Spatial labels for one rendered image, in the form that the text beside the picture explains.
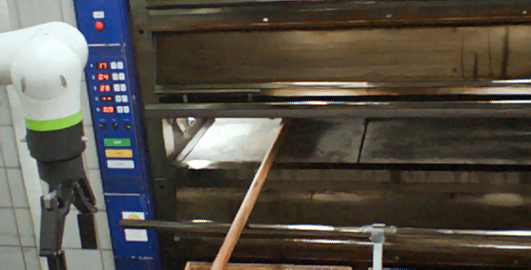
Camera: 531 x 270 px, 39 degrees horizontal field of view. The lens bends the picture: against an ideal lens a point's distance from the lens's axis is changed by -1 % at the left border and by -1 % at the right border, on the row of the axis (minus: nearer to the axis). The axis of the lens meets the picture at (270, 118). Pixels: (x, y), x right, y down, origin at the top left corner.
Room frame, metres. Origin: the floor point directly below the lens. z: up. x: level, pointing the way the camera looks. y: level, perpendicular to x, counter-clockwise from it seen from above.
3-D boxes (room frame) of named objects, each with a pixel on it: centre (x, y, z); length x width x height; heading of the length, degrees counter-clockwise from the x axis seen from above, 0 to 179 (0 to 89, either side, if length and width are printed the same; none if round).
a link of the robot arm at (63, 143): (1.16, 0.36, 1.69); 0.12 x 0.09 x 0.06; 81
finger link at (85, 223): (1.23, 0.35, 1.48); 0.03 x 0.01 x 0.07; 81
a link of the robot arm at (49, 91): (1.17, 0.35, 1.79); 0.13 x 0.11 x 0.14; 7
